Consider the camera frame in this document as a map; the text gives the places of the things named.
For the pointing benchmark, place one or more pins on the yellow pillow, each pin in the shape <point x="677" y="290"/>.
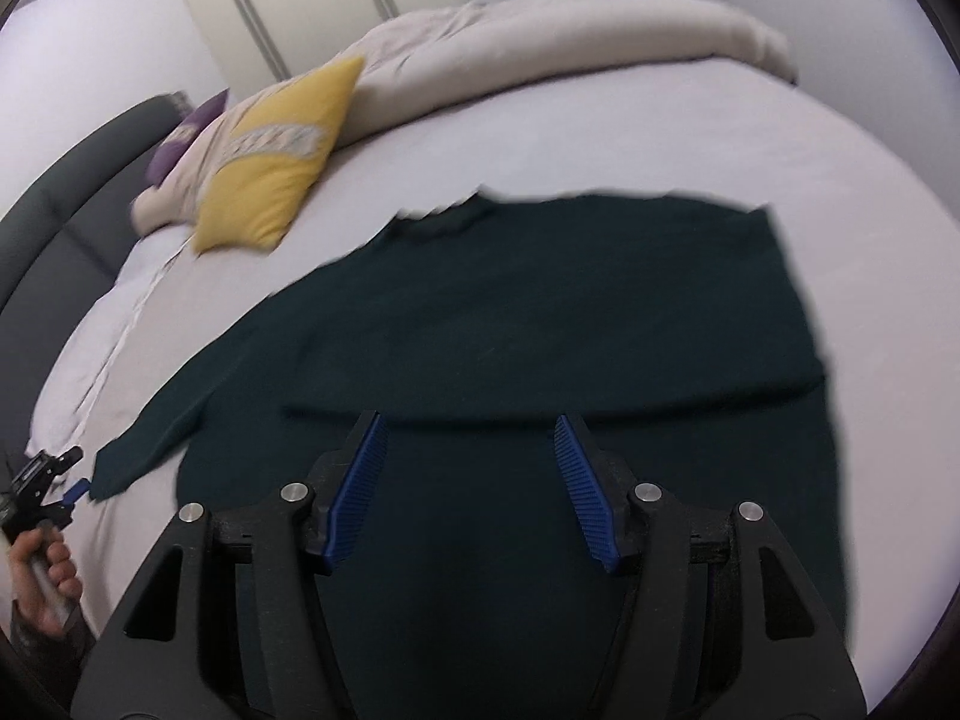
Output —
<point x="270" y="157"/>

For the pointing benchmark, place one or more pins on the purple pillow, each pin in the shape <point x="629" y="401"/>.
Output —
<point x="180" y="142"/>

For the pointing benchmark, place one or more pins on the dark green sweater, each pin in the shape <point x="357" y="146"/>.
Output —
<point x="525" y="315"/>

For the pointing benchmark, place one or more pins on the cream wardrobe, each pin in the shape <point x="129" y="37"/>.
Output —
<point x="315" y="0"/>

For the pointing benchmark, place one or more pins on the beige duvet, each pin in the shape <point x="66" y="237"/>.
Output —
<point x="540" y="37"/>

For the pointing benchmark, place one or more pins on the person's left hand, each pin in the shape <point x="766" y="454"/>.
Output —
<point x="56" y="574"/>

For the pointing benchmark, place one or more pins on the grey bed headboard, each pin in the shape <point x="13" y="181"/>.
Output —
<point x="67" y="195"/>

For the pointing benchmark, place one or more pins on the person's left forearm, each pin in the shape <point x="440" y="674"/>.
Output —
<point x="45" y="652"/>

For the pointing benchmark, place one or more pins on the white bed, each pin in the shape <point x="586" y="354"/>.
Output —
<point x="615" y="142"/>

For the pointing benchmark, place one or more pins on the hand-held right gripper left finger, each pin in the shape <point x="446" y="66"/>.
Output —
<point x="358" y="487"/>

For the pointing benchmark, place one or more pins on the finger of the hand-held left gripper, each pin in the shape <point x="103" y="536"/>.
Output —
<point x="75" y="493"/>
<point x="64" y="457"/>

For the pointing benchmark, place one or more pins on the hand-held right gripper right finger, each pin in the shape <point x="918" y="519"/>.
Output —
<point x="586" y="487"/>

